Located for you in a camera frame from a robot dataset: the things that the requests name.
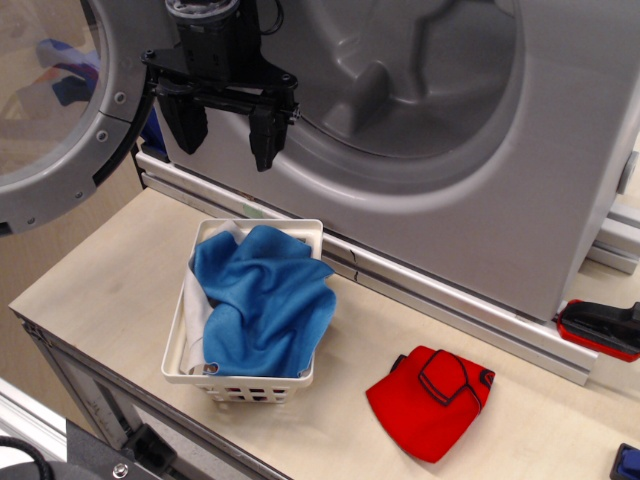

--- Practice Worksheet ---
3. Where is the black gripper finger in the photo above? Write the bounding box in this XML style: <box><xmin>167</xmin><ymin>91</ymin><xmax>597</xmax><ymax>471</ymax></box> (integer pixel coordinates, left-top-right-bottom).
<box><xmin>249</xmin><ymin>107</ymin><xmax>288</xmax><ymax>172</ymax></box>
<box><xmin>158</xmin><ymin>95</ymin><xmax>208</xmax><ymax>155</ymax></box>

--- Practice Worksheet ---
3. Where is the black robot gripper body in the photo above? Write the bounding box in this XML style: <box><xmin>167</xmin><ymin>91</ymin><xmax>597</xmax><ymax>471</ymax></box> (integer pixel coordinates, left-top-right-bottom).
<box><xmin>142</xmin><ymin>1</ymin><xmax>299</xmax><ymax>119</ymax></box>

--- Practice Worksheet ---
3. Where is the blue cloth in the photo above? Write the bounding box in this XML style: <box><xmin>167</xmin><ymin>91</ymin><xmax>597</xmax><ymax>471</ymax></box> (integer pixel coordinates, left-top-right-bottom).
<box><xmin>193</xmin><ymin>225</ymin><xmax>337</xmax><ymax>378</ymax></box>

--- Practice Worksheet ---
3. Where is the white cloth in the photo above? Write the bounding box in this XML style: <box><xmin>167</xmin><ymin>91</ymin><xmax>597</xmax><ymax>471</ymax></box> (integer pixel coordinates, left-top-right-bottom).
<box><xmin>182</xmin><ymin>251</ymin><xmax>214</xmax><ymax>375</ymax></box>

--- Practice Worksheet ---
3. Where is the grey toy washing machine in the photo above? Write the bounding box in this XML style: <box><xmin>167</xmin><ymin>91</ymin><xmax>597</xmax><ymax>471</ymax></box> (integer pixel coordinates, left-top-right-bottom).
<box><xmin>166</xmin><ymin>1</ymin><xmax>639</xmax><ymax>320</ymax></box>

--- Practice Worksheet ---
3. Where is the white plastic laundry basket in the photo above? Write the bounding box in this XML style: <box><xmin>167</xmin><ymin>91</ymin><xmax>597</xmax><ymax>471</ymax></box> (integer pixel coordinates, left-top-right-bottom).
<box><xmin>161</xmin><ymin>219</ymin><xmax>323</xmax><ymax>404</ymax></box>

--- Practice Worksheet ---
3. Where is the round grey washer door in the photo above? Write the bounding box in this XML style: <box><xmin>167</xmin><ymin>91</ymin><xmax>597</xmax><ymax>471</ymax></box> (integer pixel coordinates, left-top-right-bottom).
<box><xmin>1</xmin><ymin>1</ymin><xmax>176</xmax><ymax>236</ymax></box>

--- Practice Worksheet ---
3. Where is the red garment with dark trim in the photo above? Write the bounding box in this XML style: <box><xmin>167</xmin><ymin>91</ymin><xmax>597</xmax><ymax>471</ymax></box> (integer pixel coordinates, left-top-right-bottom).
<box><xmin>366</xmin><ymin>346</ymin><xmax>495</xmax><ymax>463</ymax></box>

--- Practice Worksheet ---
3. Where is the red and black clamp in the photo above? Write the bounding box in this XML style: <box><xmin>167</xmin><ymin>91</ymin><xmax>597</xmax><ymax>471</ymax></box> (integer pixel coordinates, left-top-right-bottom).
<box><xmin>556</xmin><ymin>300</ymin><xmax>639</xmax><ymax>362</ymax></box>

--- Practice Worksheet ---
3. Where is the blue and black clamp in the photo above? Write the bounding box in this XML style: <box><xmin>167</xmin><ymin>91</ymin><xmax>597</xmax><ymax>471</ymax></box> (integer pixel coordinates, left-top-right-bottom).
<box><xmin>609</xmin><ymin>443</ymin><xmax>640</xmax><ymax>480</ymax></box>

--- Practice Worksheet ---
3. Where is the aluminium table frame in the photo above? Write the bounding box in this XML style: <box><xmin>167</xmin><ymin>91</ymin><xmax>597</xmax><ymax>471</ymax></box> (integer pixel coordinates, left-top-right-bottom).
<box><xmin>20</xmin><ymin>317</ymin><xmax>287</xmax><ymax>479</ymax></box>

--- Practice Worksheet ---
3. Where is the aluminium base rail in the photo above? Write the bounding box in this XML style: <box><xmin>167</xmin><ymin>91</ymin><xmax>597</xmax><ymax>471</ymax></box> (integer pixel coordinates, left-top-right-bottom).
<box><xmin>135</xmin><ymin>153</ymin><xmax>598</xmax><ymax>385</ymax></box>

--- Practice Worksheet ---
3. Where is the black bracket with bolt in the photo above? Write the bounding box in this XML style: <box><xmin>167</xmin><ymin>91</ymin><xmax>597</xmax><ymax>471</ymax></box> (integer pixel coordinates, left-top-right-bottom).
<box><xmin>66</xmin><ymin>421</ymin><xmax>178</xmax><ymax>479</ymax></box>

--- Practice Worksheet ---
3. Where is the black cable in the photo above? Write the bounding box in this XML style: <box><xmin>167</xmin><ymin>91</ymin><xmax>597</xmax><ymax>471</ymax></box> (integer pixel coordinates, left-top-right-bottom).
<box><xmin>0</xmin><ymin>434</ymin><xmax>56</xmax><ymax>480</ymax></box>

